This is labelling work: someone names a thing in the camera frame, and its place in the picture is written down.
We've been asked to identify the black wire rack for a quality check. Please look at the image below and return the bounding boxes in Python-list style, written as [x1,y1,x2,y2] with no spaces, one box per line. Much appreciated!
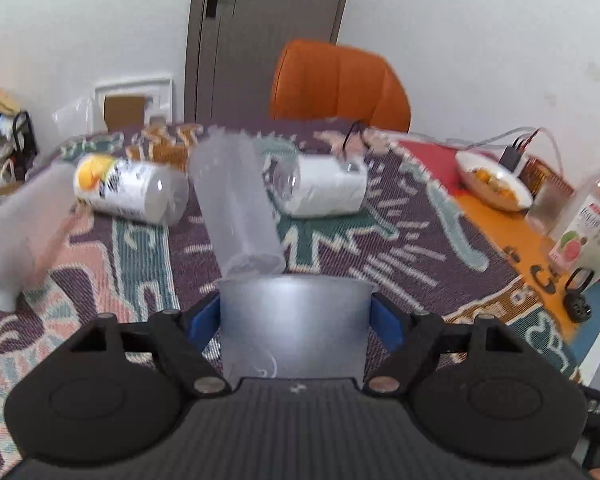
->
[11,110,40,173]

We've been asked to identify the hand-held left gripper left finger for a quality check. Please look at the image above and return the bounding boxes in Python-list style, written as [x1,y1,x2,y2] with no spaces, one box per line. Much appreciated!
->
[67,292,233,397]

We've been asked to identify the patterned woven tablecloth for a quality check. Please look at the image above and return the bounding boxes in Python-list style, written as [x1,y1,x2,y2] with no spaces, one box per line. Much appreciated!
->
[0,119,583,480]

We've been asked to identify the grey door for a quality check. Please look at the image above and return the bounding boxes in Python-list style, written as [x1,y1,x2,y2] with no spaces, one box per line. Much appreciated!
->
[184,0,356,123]

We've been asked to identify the frosted plastic cup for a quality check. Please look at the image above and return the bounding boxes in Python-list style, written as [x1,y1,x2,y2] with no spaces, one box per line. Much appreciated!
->
[215,275,378,382]

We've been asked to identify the black device with cables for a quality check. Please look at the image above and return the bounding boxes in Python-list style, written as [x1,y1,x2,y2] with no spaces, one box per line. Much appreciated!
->
[499,132,540,173]

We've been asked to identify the white bottle with yellow label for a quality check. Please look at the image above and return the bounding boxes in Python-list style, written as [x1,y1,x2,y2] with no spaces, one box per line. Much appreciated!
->
[73,154,189,227]

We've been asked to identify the black car key fob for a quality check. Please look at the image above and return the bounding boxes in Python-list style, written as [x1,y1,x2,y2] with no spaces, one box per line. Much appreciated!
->
[564,267,596,323]

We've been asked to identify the white plate with food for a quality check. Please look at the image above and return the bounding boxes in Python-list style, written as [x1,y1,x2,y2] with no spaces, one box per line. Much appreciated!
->
[455,151,534,212]

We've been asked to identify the red cloth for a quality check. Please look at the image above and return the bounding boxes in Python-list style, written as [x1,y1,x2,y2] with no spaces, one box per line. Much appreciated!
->
[397,139,463,198]

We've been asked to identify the white picture frame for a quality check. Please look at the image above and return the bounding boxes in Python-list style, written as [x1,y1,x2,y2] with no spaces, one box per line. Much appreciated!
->
[94,76,174,133]

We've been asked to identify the tall translucent plastic cup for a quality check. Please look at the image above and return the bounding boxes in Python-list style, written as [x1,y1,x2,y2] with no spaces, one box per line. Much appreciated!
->
[0,161,77,312]
[188,129,286,278]

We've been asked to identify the pink label juice bottle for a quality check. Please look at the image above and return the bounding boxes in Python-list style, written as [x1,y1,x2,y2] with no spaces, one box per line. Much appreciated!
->
[549,164,600,281]

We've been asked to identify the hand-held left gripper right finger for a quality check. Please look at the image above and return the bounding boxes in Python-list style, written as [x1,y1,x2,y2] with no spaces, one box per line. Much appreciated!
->
[364,293,526,397]

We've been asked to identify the orange chair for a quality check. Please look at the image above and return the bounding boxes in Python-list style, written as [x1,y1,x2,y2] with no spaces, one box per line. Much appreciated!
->
[269,39,412,134]

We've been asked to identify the white sleeve plastic cup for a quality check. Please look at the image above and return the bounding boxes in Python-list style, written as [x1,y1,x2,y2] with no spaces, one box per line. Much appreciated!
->
[270,154,369,219]

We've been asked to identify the clear drinking glass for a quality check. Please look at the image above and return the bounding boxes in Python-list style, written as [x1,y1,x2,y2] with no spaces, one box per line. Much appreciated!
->
[526,180,572,237]

